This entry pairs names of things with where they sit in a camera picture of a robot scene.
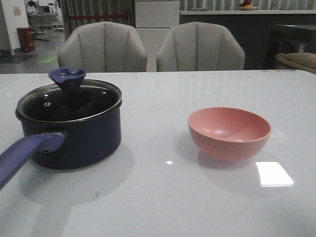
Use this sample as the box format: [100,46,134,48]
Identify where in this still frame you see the pink bowl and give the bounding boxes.
[188,107,272,161]

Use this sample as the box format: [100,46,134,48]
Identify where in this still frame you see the dark counter white top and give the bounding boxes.
[180,10,316,70]

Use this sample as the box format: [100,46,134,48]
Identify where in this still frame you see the right grey upholstered chair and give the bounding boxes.
[156,22,245,72]

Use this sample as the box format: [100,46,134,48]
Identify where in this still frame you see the glass lid blue knob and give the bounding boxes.
[16,67,122,123]

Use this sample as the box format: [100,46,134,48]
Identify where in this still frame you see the grey curtain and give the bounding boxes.
[60,0,135,39]

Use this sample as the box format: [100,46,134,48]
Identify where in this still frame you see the dark floor mat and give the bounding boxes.
[0,55,35,64]

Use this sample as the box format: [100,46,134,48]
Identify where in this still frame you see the dark blue saucepan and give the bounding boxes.
[0,81,123,190]

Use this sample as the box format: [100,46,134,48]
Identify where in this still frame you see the red barrier belt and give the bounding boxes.
[69,13,129,20]

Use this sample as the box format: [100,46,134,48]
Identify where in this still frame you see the grey upholstered chair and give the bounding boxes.
[58,21,147,73]
[156,22,245,72]

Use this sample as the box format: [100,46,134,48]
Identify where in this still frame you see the red bin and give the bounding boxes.
[17,27,35,52]

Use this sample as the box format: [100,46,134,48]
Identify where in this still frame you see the beige cushion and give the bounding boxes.
[276,52,316,74]

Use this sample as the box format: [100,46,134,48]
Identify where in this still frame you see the white cabinet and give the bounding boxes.
[135,0,180,72]

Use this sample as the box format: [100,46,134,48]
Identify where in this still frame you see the left grey upholstered chair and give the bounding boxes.
[58,21,147,73]

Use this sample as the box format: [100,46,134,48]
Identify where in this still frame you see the fruit plate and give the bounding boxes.
[237,0,258,11]

